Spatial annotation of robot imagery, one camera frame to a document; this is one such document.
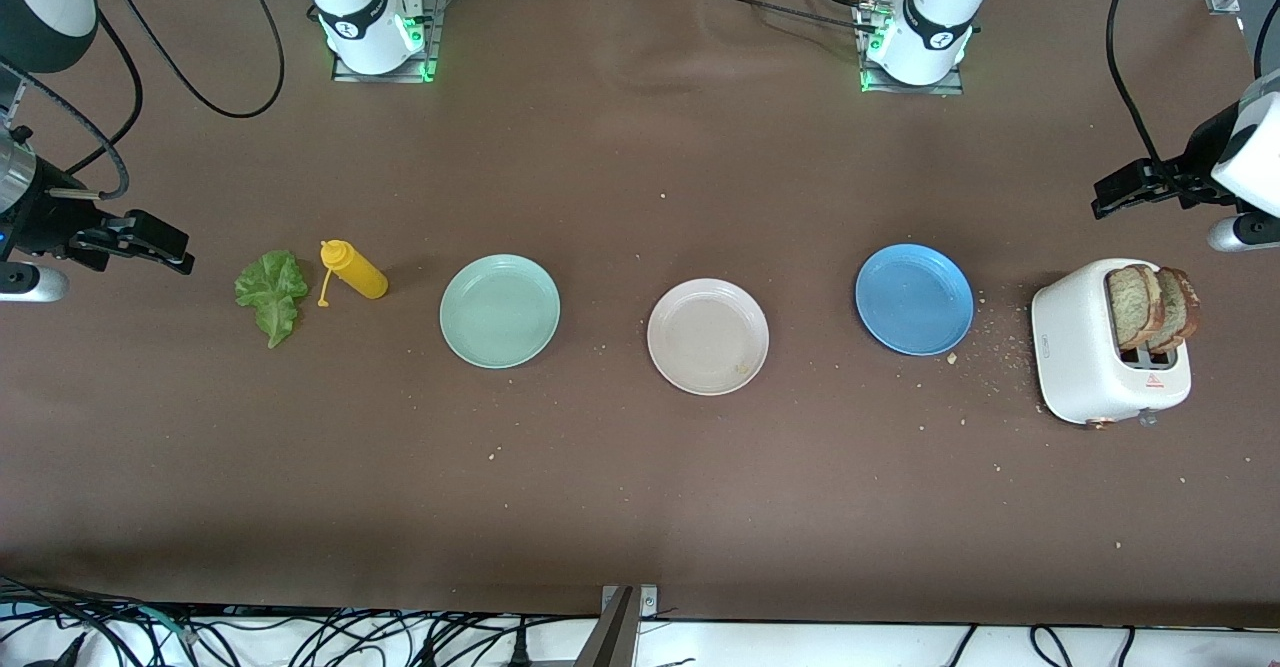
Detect beige plate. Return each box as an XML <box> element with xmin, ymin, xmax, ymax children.
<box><xmin>646</xmin><ymin>278</ymin><xmax>771</xmax><ymax>397</ymax></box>

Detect grey metal strut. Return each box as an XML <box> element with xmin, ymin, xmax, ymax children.
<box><xmin>575</xmin><ymin>587</ymin><xmax>638</xmax><ymax>667</ymax></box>

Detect brown bread slice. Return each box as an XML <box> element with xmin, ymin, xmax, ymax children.
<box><xmin>1150</xmin><ymin>267</ymin><xmax>1202</xmax><ymax>354</ymax></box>
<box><xmin>1105</xmin><ymin>264</ymin><xmax>1166</xmax><ymax>351</ymax></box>

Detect blue plate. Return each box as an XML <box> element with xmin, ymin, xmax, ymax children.
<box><xmin>854</xmin><ymin>243</ymin><xmax>975</xmax><ymax>357</ymax></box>

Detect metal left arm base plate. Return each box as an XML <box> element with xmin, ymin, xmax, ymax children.
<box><xmin>853</xmin><ymin>0</ymin><xmax>966</xmax><ymax>97</ymax></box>

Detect black base power cable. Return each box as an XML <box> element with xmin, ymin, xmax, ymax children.
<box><xmin>700</xmin><ymin>0</ymin><xmax>881</xmax><ymax>33</ymax></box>

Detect mint green plate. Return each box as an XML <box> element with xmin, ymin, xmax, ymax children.
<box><xmin>439</xmin><ymin>254</ymin><xmax>562</xmax><ymax>370</ymax></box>

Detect brown table cover sheet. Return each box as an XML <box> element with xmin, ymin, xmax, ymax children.
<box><xmin>0</xmin><ymin>0</ymin><xmax>1280</xmax><ymax>630</ymax></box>

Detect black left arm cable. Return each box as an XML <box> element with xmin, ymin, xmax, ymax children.
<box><xmin>1105</xmin><ymin>0</ymin><xmax>1280</xmax><ymax>198</ymax></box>

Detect white toaster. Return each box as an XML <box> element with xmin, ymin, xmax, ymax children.
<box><xmin>1032</xmin><ymin>258</ymin><xmax>1193</xmax><ymax>429</ymax></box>

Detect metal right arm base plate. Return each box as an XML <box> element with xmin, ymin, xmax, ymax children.
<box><xmin>330</xmin><ymin>0</ymin><xmax>448</xmax><ymax>84</ymax></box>

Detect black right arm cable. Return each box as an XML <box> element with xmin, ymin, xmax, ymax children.
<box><xmin>0</xmin><ymin>0</ymin><xmax>287</xmax><ymax>200</ymax></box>

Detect green lettuce leaf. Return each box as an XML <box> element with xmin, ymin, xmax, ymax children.
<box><xmin>234</xmin><ymin>250</ymin><xmax>311</xmax><ymax>350</ymax></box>

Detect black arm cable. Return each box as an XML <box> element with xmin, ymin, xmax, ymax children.
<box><xmin>1105</xmin><ymin>0</ymin><xmax>1280</xmax><ymax>198</ymax></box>
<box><xmin>0</xmin><ymin>0</ymin><xmax>287</xmax><ymax>200</ymax></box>

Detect silver mounting bracket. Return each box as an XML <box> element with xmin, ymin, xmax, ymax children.
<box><xmin>602</xmin><ymin>584</ymin><xmax>659</xmax><ymax>620</ymax></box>

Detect tangled black floor cables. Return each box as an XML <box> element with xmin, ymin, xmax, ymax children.
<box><xmin>0</xmin><ymin>575</ymin><xmax>601</xmax><ymax>667</ymax></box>

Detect yellow mustard squeeze bottle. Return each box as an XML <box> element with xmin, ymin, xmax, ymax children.
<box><xmin>317</xmin><ymin>239</ymin><xmax>390</xmax><ymax>309</ymax></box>

